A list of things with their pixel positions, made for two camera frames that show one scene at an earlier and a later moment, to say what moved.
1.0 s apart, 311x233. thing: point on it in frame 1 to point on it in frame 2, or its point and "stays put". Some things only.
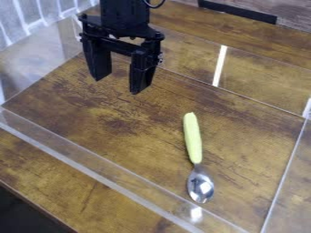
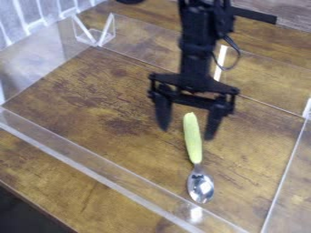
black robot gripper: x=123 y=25 to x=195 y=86
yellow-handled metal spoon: x=200 y=185 stays put
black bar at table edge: x=237 y=11 stays put
